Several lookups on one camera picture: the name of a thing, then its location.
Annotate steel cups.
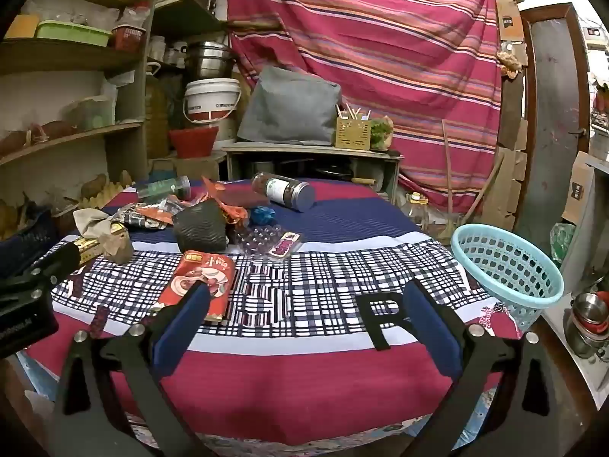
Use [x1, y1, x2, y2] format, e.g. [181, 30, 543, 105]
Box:
[564, 290, 609, 360]

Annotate wooden shelf unit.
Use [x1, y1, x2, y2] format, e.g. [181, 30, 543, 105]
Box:
[0, 0, 160, 210]

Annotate glass jar with white label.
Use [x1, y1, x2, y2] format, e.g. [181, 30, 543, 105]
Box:
[251, 172, 316, 213]

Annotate striped plaid tablecloth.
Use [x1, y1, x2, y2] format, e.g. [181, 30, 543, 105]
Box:
[21, 178, 524, 448]

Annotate green plastic tray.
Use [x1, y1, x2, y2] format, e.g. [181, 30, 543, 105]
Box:
[35, 20, 112, 47]

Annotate light blue plastic basket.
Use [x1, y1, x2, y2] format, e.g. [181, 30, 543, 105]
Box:
[450, 224, 565, 331]

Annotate grey cushion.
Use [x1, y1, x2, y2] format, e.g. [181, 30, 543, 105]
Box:
[236, 67, 342, 146]

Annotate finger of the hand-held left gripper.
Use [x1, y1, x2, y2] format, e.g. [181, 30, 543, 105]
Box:
[27, 242, 94, 287]

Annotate gold black box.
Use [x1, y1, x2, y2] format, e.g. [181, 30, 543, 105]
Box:
[76, 223, 128, 267]

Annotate curved wooden stick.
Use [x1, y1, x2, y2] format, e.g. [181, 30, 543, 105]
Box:
[464, 152, 505, 222]

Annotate white plastic bucket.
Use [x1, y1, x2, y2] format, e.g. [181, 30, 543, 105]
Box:
[183, 78, 241, 127]

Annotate cardboard box with black label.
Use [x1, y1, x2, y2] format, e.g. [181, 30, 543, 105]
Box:
[495, 0, 526, 41]

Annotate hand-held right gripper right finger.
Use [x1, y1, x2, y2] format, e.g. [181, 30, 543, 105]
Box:
[403, 278, 560, 457]

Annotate dark plastic crate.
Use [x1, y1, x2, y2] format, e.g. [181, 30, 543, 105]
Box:
[0, 207, 60, 277]

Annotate orange red wrapper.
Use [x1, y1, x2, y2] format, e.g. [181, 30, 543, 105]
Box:
[202, 176, 248, 230]

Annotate brown crumpled paper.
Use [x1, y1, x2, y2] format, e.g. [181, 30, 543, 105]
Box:
[102, 235, 135, 265]

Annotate dark wooden shelf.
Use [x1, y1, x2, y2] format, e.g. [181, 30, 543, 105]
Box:
[152, 0, 229, 43]

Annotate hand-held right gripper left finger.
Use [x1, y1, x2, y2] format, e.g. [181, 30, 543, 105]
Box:
[51, 282, 215, 457]

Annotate bag of green vegetables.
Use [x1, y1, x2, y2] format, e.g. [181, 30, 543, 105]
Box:
[370, 117, 395, 150]

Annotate yellow egg carton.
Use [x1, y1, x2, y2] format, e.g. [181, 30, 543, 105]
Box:
[78, 171, 136, 210]

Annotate flattened cardboard sheets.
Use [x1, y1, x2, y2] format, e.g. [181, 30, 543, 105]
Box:
[495, 76, 529, 232]

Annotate black mesh pouch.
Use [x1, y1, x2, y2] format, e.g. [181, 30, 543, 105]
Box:
[172, 200, 229, 253]

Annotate clear pink-label packet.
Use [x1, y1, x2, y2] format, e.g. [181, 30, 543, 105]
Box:
[235, 226, 305, 260]

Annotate dark wooden framed door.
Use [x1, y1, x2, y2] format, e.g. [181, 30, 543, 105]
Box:
[516, 2, 591, 258]

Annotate yellow wicker basket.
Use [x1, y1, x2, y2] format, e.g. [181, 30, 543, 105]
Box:
[335, 103, 372, 149]

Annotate large yellow oil jug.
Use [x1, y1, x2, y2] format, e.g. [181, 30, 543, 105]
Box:
[144, 63, 171, 159]

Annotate green jar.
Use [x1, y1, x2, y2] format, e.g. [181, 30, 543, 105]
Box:
[137, 176, 191, 201]

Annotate dark red wrapper strip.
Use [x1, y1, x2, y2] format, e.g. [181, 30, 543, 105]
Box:
[90, 305, 110, 339]

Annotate red snack packet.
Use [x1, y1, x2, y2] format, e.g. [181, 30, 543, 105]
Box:
[155, 250, 236, 322]

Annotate grey low cabinet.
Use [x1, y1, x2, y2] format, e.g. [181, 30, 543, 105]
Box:
[221, 142, 405, 205]

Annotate red plastic basin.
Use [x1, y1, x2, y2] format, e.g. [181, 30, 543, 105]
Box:
[169, 126, 220, 159]

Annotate red striped hanging cloth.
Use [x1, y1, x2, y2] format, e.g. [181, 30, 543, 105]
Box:
[226, 0, 505, 215]

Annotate clear plastic container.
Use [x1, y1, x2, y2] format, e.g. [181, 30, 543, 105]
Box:
[62, 96, 117, 129]

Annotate large cardboard box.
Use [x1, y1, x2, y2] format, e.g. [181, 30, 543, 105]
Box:
[561, 150, 595, 224]

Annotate oil bottle with yellow cap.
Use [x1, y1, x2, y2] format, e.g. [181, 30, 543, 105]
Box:
[407, 192, 429, 227]

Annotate black frying pan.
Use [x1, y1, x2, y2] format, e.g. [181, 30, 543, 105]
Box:
[314, 164, 376, 185]

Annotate brown cardboard box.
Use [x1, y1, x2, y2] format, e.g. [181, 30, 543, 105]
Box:
[151, 152, 226, 184]

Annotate sweet potatoes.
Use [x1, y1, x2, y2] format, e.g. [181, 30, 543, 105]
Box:
[0, 121, 77, 155]

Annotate yellow box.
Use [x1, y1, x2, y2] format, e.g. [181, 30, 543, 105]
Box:
[5, 14, 41, 39]

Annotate green plastic bag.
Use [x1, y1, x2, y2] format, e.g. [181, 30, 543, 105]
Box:
[551, 223, 576, 267]

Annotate beige cloth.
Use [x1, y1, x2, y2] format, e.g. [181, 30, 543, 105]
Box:
[73, 208, 120, 240]

